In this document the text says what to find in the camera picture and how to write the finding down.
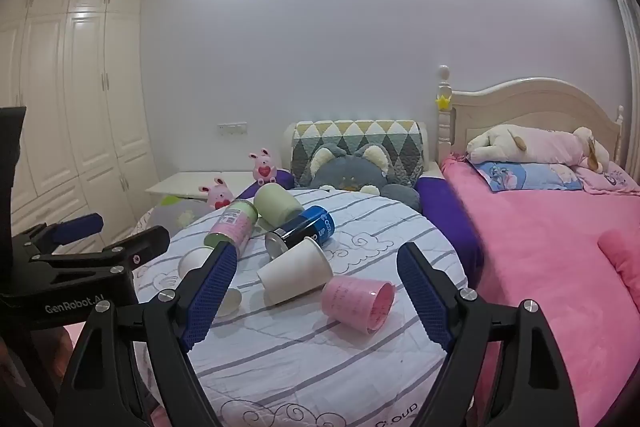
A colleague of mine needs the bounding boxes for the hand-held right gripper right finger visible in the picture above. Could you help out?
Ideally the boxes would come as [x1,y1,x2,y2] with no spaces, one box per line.
[396,241,581,427]

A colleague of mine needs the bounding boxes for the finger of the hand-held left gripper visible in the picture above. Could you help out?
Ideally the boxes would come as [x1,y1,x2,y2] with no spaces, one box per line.
[14,213,105,258]
[30,226,171,276]

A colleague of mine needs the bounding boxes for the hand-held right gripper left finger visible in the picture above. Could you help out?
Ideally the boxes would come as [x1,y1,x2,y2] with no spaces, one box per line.
[59,241,238,427]

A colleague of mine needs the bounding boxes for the white paper cup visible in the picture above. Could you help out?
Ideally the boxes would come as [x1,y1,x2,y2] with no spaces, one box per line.
[256,237,334,307]

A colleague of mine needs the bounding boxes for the small white cup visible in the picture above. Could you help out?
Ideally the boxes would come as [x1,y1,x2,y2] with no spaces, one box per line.
[215,287,243,319]
[178,246,213,280]

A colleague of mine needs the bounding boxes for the pink and green printed cup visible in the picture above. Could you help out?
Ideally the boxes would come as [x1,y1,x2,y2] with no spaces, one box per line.
[204,199,259,253]

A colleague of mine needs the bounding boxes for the pink plastic cup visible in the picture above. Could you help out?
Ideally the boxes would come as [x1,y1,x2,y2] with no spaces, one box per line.
[321,276,397,335]

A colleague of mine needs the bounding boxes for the pale green cup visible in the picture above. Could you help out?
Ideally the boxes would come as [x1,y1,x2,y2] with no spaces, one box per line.
[253,183,305,228]

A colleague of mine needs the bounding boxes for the blue printed cup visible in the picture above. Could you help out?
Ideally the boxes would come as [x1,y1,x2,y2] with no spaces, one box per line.
[264,205,336,263]

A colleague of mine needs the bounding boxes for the grey spotted pillow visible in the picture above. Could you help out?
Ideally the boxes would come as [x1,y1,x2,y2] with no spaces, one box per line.
[137,198,216,240]

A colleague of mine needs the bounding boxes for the pink bunny toy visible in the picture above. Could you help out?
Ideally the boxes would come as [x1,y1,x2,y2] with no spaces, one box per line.
[250,148,279,185]
[200,178,236,211]

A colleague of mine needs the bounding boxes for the white nightstand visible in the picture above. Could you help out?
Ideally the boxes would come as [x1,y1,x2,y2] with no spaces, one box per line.
[145,170,261,202]

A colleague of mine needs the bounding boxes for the round striped cloth table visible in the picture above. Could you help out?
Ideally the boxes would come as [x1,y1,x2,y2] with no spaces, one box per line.
[132,188,471,427]

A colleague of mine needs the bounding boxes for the cream wardrobe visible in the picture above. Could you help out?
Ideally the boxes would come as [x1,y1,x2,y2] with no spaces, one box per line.
[0,0,161,248]

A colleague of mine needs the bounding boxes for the pink fleece blanket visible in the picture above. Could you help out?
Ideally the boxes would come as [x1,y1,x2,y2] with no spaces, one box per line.
[440,154,640,427]

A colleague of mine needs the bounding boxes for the grey cat plush pillow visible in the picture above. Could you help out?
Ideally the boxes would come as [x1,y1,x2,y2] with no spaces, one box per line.
[300,144,421,212]

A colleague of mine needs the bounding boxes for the blue printed pillow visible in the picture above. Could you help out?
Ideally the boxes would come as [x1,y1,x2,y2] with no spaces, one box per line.
[472,160,586,192]

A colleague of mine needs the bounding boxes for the triangle patterned quilted cover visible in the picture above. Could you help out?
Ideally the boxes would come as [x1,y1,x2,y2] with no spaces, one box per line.
[290,120,427,188]

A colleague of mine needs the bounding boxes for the white plush dog toy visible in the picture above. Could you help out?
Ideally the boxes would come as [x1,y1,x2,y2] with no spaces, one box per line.
[466,125,611,172]

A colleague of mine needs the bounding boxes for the cream wooden bed headboard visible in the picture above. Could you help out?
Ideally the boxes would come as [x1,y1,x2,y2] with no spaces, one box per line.
[435,65,626,168]

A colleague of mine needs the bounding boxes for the pink printed pillow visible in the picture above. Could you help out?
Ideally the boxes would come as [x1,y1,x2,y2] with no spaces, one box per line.
[575,162,640,198]

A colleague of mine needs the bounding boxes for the white curtain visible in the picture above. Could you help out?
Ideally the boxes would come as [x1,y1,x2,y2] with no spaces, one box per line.
[597,0,640,168]

